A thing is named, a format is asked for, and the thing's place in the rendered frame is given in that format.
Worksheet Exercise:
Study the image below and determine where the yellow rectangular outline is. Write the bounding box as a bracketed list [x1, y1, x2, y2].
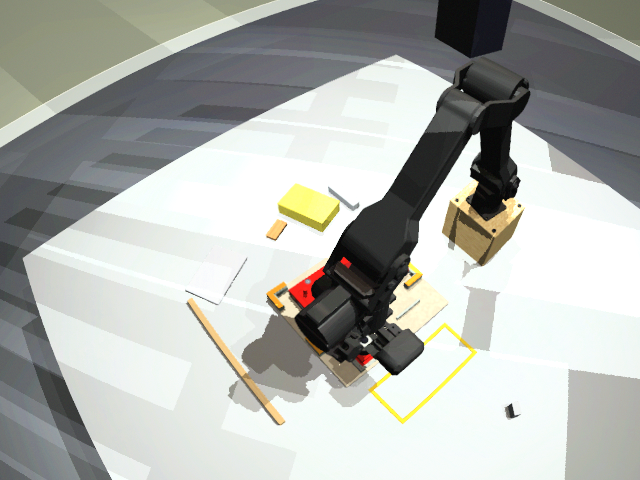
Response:
[369, 323, 477, 424]

